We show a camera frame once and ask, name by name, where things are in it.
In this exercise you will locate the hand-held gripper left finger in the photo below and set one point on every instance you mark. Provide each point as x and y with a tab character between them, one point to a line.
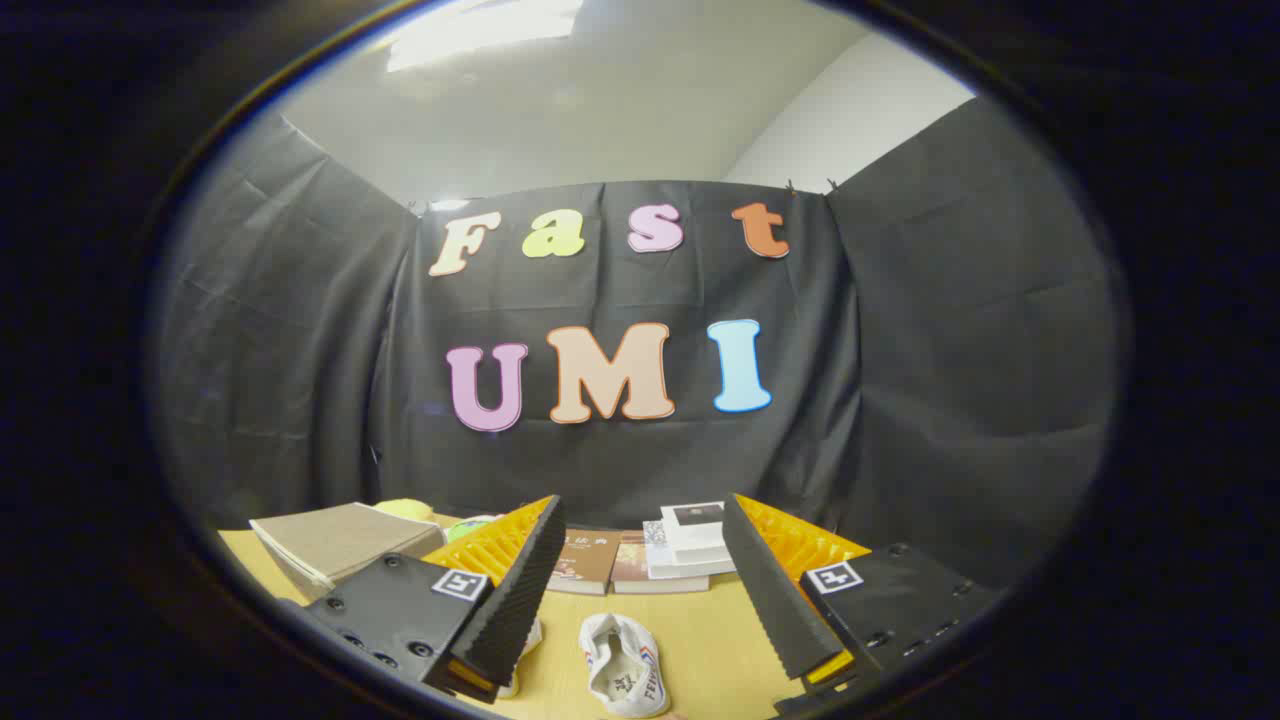
520	600

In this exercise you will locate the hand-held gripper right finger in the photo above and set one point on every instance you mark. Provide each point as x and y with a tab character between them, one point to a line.
775	590

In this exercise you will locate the white canvas shoe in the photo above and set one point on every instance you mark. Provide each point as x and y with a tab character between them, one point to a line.
625	670
527	645

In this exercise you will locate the beige fabric storage box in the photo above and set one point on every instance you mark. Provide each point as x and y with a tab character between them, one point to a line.
340	540

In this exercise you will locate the brown book with cake print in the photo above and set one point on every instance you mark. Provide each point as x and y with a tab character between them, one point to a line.
585	565

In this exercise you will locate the white book with patterned cover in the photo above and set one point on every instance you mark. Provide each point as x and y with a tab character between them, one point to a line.
690	570

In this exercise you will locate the green and pink plush toy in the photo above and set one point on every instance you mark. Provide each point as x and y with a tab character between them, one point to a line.
462	528

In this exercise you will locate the dark brown book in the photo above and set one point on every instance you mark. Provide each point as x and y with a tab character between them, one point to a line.
630	565

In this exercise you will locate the yellow plush toy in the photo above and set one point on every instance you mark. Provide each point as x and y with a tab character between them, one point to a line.
405	508

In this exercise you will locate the ceiling light panel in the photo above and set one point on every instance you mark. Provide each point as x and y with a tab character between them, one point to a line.
480	30

